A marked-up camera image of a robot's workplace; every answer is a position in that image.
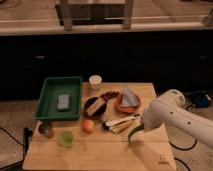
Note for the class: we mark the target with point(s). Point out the green pepper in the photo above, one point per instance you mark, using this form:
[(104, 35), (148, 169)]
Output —
[(133, 131)]

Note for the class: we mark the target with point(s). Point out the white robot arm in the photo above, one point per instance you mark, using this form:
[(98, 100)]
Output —
[(168, 108)]

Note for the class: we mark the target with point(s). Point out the green plastic cup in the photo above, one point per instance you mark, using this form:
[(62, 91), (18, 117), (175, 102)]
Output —
[(65, 139)]

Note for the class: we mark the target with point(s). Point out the dark glass cup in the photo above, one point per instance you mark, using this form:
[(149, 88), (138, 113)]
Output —
[(46, 129)]

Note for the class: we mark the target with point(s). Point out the red chili peppers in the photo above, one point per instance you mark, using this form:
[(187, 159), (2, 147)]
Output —
[(109, 95)]

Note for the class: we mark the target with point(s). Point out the white lidded jar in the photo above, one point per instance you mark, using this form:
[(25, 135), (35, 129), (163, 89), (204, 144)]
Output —
[(95, 82)]

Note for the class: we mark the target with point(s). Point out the bread piece in bowl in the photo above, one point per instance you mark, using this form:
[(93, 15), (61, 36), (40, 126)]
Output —
[(95, 106)]

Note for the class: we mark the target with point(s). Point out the dark brown bowl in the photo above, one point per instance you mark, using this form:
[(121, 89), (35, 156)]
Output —
[(98, 113)]

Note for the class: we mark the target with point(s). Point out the orange plate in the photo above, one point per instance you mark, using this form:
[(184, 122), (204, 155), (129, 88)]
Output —
[(126, 108)]

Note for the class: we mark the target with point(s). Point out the grey folded cloth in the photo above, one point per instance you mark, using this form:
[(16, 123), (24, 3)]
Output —
[(129, 98)]

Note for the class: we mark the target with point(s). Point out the orange fruit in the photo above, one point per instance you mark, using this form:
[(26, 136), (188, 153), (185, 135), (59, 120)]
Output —
[(88, 125)]

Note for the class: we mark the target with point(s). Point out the yellow corn cob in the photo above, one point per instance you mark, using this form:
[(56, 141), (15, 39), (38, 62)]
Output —
[(122, 127)]

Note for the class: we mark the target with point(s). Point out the grey sponge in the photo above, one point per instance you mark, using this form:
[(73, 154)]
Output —
[(63, 102)]

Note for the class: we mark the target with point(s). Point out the green plastic tray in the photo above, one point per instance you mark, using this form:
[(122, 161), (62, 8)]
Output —
[(52, 88)]

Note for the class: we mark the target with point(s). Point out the wooden stool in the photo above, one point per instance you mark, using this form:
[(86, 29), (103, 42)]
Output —
[(71, 13)]

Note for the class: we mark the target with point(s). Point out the dark blue device on floor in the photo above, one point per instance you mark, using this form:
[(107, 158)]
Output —
[(200, 99)]

